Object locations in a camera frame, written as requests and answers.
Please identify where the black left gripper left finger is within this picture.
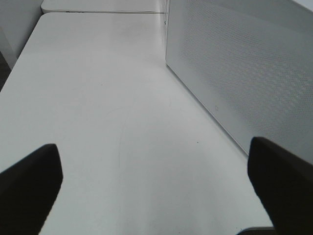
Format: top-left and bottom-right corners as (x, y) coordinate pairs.
(0, 144), (63, 235)

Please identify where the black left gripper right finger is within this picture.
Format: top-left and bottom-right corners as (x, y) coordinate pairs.
(247, 137), (313, 235)

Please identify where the white microwave door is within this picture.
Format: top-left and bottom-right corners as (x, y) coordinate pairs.
(166, 0), (313, 162)

